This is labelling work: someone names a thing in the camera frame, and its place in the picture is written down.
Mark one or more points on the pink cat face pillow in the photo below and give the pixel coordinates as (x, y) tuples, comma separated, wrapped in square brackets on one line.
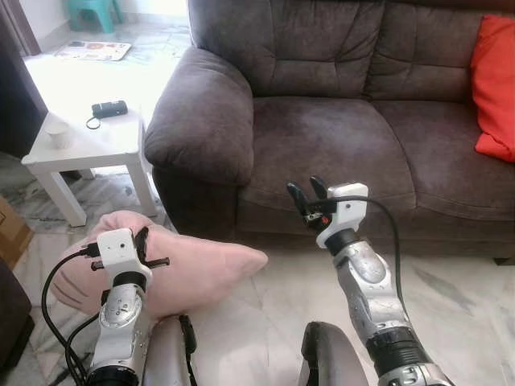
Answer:
[(201, 269)]

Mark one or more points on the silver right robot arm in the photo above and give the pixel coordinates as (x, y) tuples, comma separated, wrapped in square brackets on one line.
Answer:
[(374, 297)]

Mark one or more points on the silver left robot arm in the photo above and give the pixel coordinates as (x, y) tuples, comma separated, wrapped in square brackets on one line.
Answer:
[(121, 322)]

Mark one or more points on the red pillow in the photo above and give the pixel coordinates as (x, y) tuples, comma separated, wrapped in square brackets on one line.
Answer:
[(495, 88)]

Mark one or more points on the teal plastic chair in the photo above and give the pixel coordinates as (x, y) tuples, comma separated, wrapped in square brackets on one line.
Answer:
[(92, 10)]

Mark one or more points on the dark brown fabric sofa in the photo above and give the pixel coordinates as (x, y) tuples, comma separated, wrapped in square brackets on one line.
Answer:
[(338, 137)]

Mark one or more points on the grey left robot leg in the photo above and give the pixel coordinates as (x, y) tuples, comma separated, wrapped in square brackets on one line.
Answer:
[(169, 354)]

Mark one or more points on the grey robot leg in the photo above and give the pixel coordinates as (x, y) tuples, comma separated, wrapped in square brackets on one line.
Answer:
[(169, 354), (330, 358)]

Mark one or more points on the white side table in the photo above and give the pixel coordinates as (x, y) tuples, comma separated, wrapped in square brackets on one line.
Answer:
[(96, 149)]

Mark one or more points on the grey right robot leg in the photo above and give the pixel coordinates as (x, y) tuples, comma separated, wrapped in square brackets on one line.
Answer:
[(330, 358)]

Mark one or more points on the dark furniture piece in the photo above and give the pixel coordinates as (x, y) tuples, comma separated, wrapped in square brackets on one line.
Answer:
[(16, 104)]

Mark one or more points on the colourful printed floor mat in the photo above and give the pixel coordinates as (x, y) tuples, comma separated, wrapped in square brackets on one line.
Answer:
[(92, 51)]

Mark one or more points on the brown curtain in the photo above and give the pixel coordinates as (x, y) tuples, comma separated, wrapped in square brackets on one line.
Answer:
[(24, 28)]

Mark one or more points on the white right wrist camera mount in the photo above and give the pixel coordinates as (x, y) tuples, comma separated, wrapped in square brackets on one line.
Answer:
[(348, 213)]

